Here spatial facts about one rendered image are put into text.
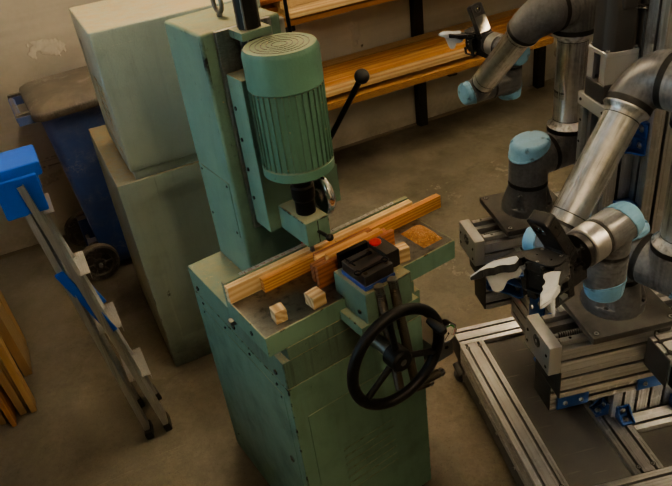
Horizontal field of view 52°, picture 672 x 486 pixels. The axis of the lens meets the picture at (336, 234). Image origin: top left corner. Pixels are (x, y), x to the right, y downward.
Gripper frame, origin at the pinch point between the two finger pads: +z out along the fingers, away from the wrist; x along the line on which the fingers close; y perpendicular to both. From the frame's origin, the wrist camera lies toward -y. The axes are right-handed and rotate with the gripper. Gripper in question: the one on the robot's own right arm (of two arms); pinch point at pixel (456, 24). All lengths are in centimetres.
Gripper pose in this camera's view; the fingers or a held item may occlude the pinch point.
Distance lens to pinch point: 252.1
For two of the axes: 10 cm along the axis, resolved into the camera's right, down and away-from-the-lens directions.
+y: 2.4, 7.9, 5.7
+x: 8.7, -4.3, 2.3
